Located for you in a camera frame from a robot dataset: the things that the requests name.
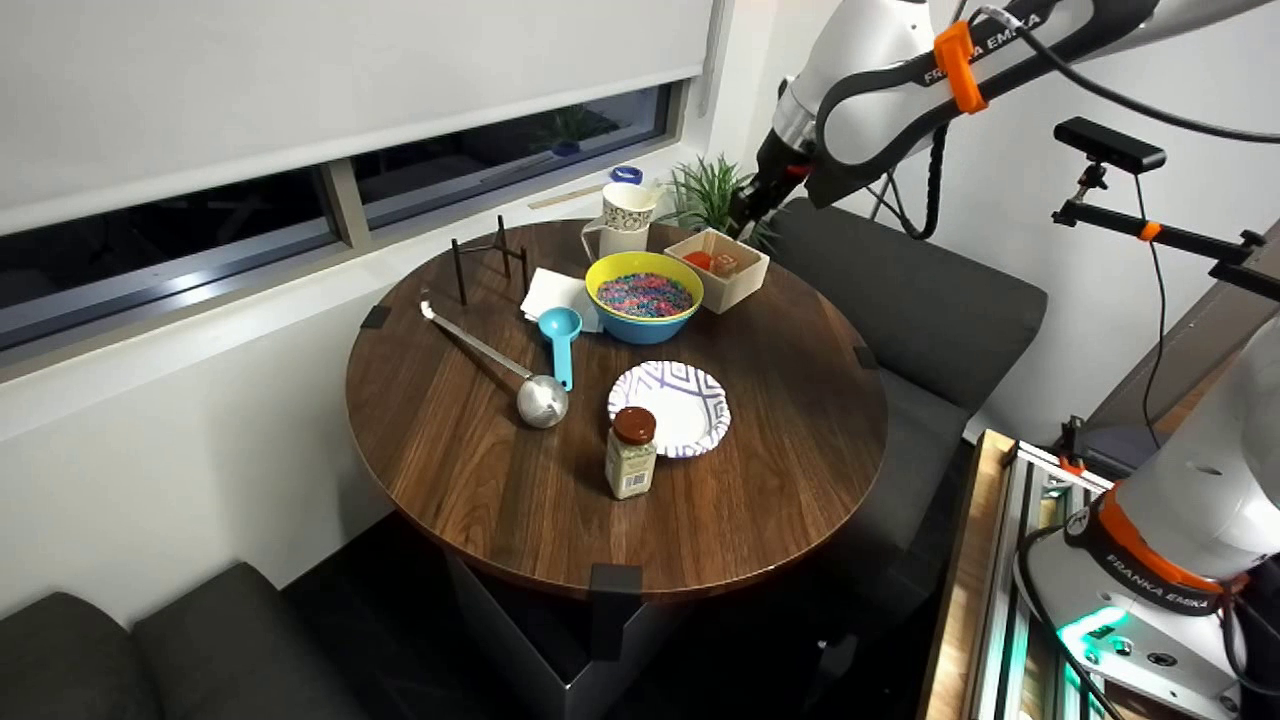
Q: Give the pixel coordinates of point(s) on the round dark wooden table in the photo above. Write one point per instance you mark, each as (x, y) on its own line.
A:
(534, 507)

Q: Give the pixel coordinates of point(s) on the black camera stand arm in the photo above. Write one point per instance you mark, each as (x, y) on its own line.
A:
(1172, 236)

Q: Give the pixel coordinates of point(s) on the light wooden plank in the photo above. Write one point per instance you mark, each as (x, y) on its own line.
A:
(961, 586)

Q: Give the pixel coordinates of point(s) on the yellow and blue bowl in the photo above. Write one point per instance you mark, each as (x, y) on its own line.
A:
(646, 322)

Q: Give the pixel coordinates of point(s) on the white roller blind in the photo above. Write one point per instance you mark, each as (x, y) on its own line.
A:
(335, 81)

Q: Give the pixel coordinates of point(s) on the orange toy piece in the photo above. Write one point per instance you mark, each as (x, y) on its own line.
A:
(707, 260)

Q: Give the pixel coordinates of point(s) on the dark grey sofa bench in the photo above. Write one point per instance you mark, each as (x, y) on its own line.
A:
(920, 322)
(174, 652)

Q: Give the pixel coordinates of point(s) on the window with grey frame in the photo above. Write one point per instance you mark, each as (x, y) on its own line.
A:
(160, 265)

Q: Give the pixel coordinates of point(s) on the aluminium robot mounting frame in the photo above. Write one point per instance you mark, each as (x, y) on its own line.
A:
(1052, 643)

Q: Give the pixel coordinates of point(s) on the small green plant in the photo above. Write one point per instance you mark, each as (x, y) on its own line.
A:
(709, 195)

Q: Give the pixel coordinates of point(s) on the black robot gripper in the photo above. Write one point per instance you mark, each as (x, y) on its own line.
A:
(771, 180)

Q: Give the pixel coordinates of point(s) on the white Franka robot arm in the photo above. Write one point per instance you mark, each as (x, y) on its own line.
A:
(866, 52)

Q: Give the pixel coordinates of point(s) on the black peg rack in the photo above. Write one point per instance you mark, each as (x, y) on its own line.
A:
(457, 273)

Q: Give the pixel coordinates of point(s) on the white paper napkin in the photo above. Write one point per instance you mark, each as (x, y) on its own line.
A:
(546, 294)

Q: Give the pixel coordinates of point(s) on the black stereo camera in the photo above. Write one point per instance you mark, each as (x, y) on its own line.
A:
(1104, 140)

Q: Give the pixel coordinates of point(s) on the white mug with lid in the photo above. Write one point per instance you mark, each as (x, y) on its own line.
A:
(624, 221)

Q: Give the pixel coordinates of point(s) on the patterned white paper plate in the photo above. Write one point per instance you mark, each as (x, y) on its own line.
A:
(684, 402)

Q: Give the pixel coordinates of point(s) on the metal ladle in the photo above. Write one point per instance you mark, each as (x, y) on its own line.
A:
(536, 402)

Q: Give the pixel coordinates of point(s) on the blue measuring spoon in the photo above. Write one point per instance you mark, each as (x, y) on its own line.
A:
(562, 344)

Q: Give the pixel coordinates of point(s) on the spice jar with brown lid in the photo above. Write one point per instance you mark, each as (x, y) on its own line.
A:
(631, 465)

